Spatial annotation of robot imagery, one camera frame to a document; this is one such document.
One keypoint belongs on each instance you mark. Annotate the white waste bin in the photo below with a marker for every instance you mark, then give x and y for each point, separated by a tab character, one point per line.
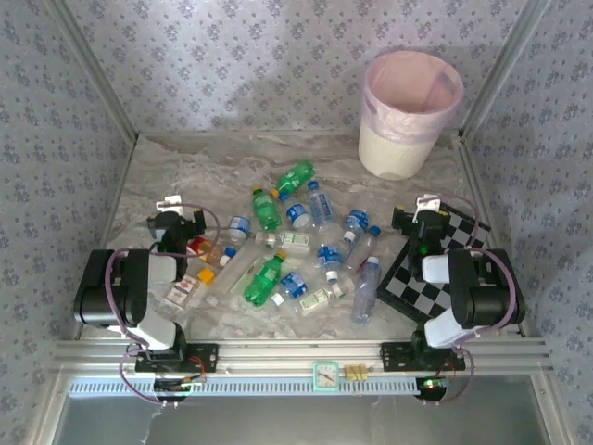
394	153

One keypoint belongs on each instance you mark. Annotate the aluminium side rail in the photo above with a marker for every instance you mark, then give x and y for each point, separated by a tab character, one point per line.
469	157

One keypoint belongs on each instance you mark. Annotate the right black controller board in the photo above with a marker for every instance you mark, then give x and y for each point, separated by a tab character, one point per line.
433	389

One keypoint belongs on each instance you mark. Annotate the black controller board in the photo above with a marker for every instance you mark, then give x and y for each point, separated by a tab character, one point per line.
173	387
433	389

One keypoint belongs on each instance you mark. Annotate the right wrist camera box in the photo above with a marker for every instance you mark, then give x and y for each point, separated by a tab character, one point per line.
427	203

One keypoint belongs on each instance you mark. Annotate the grey metal panel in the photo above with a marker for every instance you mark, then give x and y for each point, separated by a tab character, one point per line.
296	422

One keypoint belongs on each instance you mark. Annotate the plain clear bottle blue cap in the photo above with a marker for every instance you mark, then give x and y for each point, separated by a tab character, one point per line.
366	292
363	250

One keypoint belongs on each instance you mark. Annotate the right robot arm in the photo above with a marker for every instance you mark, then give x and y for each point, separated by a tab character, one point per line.
482	292

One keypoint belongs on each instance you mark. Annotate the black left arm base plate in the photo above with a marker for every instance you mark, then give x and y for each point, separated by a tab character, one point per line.
208	359

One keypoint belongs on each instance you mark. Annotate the red yellow packet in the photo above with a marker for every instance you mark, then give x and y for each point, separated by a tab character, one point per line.
198	245

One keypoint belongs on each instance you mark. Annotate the aluminium frame post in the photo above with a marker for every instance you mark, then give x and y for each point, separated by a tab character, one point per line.
96	69
502	69

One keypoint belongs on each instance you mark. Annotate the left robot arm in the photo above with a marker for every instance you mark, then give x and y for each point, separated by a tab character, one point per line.
116	287

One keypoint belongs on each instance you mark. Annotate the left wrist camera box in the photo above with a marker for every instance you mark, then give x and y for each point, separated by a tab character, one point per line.
169	204

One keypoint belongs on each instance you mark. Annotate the wooden clip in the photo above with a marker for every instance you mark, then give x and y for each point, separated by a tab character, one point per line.
357	372

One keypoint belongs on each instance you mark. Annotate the aluminium mounting rail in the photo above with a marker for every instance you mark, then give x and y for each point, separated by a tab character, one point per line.
296	352

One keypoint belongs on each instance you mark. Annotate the black white chessboard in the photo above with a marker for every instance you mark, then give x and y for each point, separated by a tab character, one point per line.
412	287

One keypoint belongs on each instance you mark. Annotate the left black controller board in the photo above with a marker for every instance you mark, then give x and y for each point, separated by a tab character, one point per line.
173	387

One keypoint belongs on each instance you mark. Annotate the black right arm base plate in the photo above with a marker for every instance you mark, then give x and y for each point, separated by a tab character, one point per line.
394	357

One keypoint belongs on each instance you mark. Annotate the clear bottle orange cap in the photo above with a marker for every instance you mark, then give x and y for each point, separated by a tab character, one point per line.
183	291

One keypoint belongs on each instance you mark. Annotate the tall clear bottle blue print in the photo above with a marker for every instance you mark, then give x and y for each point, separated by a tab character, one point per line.
323	208

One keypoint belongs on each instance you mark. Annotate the pink plastic bin liner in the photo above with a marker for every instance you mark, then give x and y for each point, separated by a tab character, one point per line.
407	83

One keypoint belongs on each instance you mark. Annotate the green plastic bottle yellow cap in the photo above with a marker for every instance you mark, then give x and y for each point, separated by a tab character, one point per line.
266	211
294	178
261	283

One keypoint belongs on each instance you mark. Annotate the small teal clock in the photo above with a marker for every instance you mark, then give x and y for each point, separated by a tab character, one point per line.
325	376

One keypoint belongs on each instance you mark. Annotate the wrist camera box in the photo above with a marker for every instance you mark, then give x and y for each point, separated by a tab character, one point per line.
169	204
427	203

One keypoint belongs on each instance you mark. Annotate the amber bottle blue cap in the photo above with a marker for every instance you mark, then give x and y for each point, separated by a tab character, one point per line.
215	255

